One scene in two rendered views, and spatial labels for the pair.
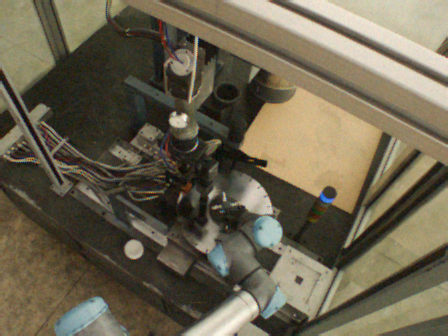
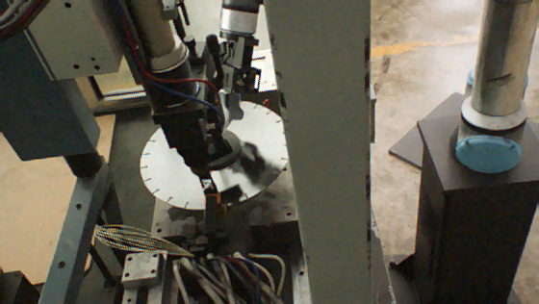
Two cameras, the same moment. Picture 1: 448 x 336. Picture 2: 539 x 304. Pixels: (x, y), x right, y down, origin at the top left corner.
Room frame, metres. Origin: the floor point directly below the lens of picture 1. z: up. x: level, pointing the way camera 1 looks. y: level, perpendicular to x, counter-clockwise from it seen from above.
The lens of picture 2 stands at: (0.73, 0.81, 1.74)
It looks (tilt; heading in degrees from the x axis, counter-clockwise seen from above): 45 degrees down; 251
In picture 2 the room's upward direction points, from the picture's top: 11 degrees counter-clockwise
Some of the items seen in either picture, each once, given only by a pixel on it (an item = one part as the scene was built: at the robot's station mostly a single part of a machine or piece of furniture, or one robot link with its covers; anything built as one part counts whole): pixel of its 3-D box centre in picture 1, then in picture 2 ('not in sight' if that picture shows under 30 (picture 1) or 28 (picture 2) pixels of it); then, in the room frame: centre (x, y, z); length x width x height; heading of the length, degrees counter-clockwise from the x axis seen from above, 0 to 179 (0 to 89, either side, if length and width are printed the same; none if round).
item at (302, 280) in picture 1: (293, 285); (249, 94); (0.37, -0.32, 0.82); 0.18 x 0.18 x 0.15; 66
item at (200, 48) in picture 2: (205, 175); (203, 87); (0.56, 0.04, 1.17); 0.06 x 0.05 x 0.20; 57
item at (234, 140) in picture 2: (225, 209); (215, 145); (0.56, -0.04, 0.96); 0.11 x 0.11 x 0.03
